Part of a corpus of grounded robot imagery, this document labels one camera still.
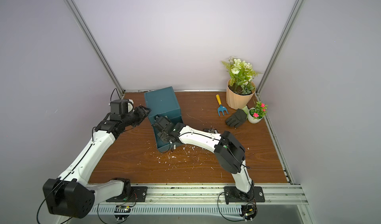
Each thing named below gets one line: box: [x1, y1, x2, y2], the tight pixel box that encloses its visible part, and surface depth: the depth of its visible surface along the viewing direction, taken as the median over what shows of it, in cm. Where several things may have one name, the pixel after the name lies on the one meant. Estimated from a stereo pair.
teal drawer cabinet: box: [144, 86, 184, 138], surface depth 87 cm
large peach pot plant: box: [221, 56, 262, 110], surface depth 97 cm
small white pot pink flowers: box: [247, 101, 269, 124], surface depth 93 cm
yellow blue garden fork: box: [215, 94, 230, 117], surface depth 111 cm
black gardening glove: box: [225, 108, 248, 128], surface depth 105 cm
